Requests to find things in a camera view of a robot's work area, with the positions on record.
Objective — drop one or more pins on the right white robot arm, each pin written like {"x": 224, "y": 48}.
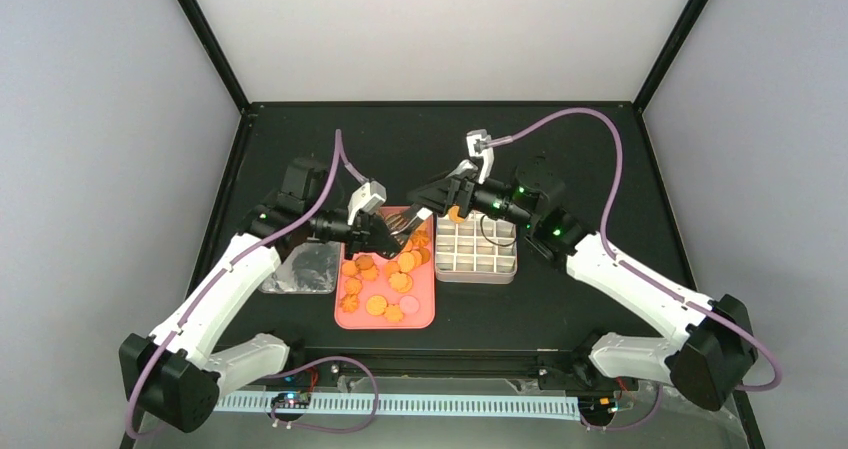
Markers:
{"x": 697, "y": 348}

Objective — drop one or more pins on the metal tongs white handle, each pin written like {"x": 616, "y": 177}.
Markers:
{"x": 414, "y": 214}

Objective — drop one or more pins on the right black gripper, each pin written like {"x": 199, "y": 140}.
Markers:
{"x": 451, "y": 186}

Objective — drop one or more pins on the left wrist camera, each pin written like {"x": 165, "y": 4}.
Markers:
{"x": 367, "y": 199}

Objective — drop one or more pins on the pink cookie tray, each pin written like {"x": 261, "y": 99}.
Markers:
{"x": 370, "y": 287}

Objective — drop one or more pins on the pink round cookie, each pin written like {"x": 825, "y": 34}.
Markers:
{"x": 409, "y": 305}

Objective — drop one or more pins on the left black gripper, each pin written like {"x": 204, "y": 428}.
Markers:
{"x": 362, "y": 235}

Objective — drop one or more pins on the beige compartment box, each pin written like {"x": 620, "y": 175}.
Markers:
{"x": 476, "y": 250}

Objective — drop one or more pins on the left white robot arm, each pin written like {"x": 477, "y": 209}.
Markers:
{"x": 174, "y": 373}

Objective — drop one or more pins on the round orange cookie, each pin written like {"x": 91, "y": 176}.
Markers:
{"x": 454, "y": 216}

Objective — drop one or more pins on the light blue slotted cable duct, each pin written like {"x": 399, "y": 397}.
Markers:
{"x": 432, "y": 405}

